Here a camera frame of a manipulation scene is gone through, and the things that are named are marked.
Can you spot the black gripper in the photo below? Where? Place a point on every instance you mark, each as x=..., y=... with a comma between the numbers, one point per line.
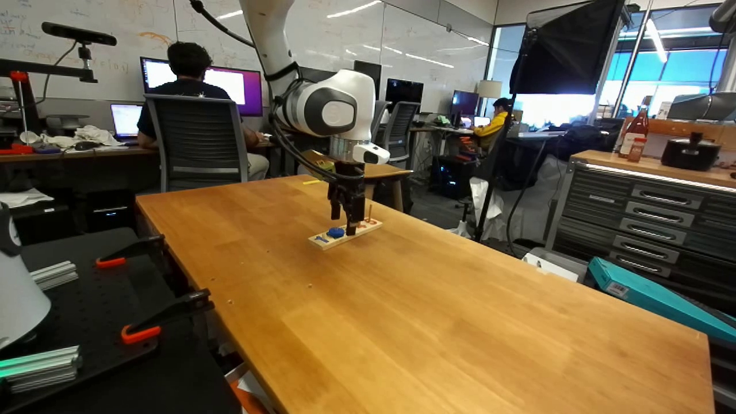
x=348, y=184

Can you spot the blue round peg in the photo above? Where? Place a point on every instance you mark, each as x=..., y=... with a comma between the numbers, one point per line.
x=336, y=232

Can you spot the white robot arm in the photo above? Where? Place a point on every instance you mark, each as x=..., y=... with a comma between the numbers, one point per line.
x=336, y=107

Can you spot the monitor with purple screen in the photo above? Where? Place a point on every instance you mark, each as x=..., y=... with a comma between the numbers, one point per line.
x=242, y=86

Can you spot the grey office chair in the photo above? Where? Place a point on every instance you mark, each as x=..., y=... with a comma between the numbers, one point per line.
x=198, y=140

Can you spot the person in yellow shirt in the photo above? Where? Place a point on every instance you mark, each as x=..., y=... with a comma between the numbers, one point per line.
x=481, y=135

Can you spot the seated person dark hair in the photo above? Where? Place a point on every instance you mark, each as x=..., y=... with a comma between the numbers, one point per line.
x=189, y=64

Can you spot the open laptop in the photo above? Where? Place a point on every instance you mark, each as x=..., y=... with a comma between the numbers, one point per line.
x=126, y=120

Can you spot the orange black clamp near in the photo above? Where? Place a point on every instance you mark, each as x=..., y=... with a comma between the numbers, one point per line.
x=150, y=324

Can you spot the orange black clamp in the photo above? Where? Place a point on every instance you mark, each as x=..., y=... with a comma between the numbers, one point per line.
x=150, y=324
x=150, y=246

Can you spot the orange black clamp far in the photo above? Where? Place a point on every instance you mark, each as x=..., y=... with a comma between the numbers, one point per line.
x=150, y=246

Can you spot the black softbox light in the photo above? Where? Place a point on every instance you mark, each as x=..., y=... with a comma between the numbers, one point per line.
x=567, y=47

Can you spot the teal case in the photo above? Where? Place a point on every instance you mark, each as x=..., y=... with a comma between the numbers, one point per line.
x=660, y=300

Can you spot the grey drawer cabinet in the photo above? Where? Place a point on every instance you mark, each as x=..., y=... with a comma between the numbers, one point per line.
x=674, y=227

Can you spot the black pot on cabinet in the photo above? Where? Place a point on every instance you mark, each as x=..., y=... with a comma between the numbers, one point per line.
x=694, y=153

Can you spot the black camera on stand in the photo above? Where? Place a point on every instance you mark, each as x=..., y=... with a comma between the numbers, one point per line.
x=80, y=33

